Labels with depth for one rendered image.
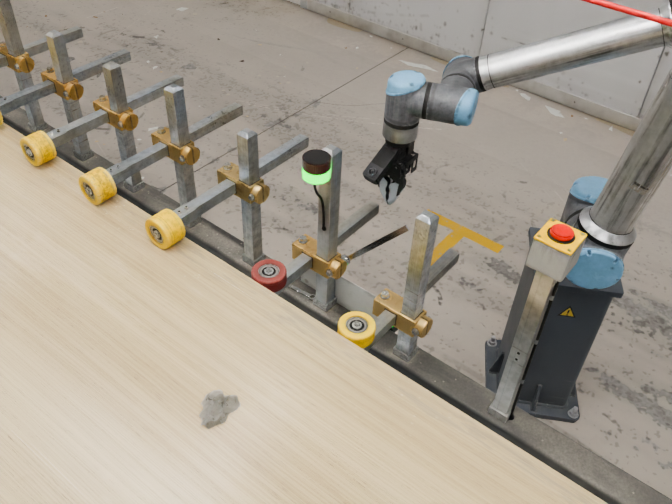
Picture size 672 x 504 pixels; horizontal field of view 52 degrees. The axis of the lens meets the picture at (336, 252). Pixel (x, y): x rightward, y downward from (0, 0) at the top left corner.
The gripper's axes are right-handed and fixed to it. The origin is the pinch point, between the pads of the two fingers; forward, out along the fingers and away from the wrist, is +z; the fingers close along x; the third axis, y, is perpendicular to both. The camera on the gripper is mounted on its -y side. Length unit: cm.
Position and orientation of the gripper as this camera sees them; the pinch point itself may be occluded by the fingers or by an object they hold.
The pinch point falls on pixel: (387, 201)
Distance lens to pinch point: 189.2
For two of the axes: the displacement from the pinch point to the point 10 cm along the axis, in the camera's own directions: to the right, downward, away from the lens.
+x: -7.8, -4.4, 4.4
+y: 6.2, -5.0, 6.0
